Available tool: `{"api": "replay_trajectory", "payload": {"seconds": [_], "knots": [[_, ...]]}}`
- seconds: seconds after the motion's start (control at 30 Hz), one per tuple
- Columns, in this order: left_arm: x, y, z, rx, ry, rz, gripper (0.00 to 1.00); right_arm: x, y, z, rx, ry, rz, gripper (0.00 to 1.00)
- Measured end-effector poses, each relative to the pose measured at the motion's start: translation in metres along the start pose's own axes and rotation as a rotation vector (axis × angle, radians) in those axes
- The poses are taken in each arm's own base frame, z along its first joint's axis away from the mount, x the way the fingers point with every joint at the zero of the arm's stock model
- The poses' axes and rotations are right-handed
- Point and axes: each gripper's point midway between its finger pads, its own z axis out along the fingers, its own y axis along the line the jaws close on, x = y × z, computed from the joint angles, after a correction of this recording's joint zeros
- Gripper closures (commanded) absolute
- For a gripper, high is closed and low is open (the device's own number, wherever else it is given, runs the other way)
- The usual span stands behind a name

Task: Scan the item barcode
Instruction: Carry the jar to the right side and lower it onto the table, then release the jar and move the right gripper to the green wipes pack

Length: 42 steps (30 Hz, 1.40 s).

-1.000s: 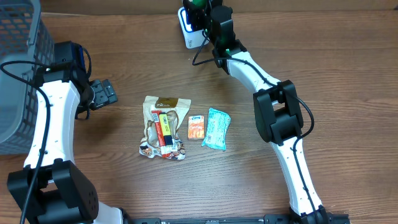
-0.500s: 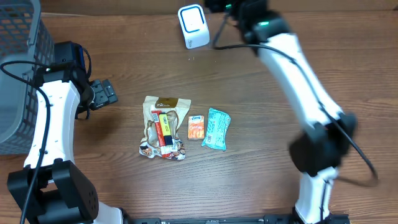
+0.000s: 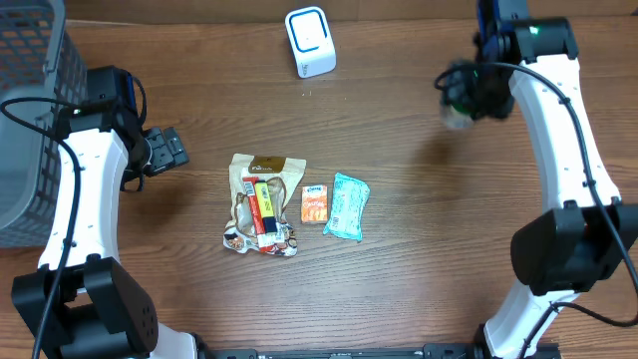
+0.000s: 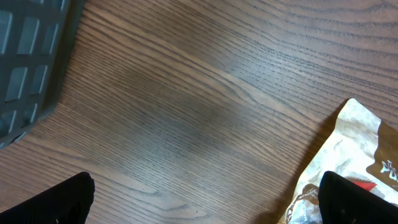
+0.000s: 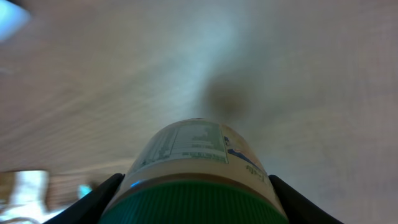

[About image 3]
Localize brown snack pouch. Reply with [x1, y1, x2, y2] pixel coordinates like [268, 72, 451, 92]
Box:
[223, 154, 306, 257]

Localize yellow highlighter pen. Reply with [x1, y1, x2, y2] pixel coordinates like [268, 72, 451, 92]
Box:
[254, 180, 277, 234]

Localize orange Kleenex tissue pack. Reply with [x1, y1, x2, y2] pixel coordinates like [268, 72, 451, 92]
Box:
[301, 184, 328, 224]

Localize teal wet wipes pack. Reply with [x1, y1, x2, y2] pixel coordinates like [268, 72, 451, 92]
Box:
[323, 173, 370, 242]

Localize green lid jar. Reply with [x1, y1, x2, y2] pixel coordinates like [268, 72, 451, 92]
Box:
[440, 105, 475, 130]

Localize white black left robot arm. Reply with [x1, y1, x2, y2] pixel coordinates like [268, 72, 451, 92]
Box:
[11, 66, 207, 358]

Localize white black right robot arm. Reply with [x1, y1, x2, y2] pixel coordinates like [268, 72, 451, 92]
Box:
[424, 0, 637, 359]

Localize white barcode scanner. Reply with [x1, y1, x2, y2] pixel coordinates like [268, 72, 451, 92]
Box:
[284, 6, 337, 79]

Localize dark grey mesh basket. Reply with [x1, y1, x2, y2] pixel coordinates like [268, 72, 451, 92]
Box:
[0, 0, 91, 248]

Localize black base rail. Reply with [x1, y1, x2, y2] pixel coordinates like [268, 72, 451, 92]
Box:
[197, 344, 490, 359]

